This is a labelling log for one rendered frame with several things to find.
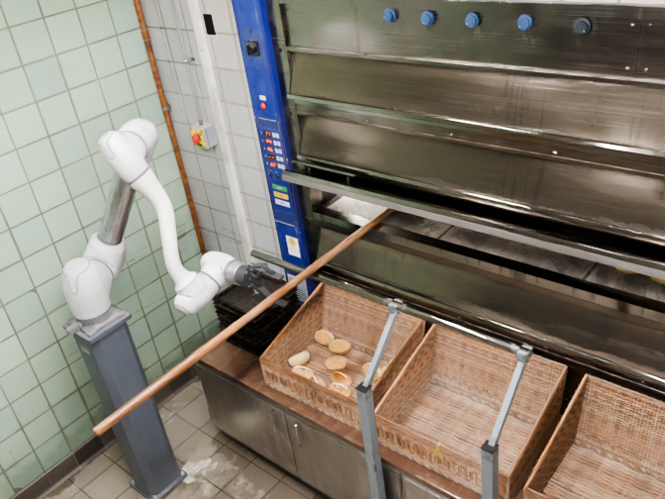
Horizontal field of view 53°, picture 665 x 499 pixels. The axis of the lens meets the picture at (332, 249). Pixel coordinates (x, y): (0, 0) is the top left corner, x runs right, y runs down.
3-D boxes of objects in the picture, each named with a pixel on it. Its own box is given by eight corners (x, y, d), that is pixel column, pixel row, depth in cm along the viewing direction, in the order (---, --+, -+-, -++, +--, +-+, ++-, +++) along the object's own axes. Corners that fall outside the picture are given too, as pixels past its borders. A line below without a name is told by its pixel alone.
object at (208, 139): (205, 141, 323) (200, 121, 318) (219, 144, 317) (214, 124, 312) (193, 146, 318) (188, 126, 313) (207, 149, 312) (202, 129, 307)
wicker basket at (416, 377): (437, 368, 288) (434, 317, 273) (567, 419, 255) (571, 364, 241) (372, 443, 257) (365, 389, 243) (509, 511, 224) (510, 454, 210)
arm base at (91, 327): (56, 329, 275) (52, 318, 272) (102, 301, 289) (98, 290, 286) (81, 344, 264) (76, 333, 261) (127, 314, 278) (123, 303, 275)
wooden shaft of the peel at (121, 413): (98, 439, 194) (95, 432, 193) (93, 435, 196) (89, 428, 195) (424, 190, 299) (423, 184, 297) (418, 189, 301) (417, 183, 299)
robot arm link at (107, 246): (71, 281, 282) (92, 253, 300) (109, 295, 284) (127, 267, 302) (111, 124, 242) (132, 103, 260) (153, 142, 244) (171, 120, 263)
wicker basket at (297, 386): (331, 324, 324) (323, 276, 309) (431, 363, 291) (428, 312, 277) (262, 385, 293) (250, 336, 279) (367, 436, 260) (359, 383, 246)
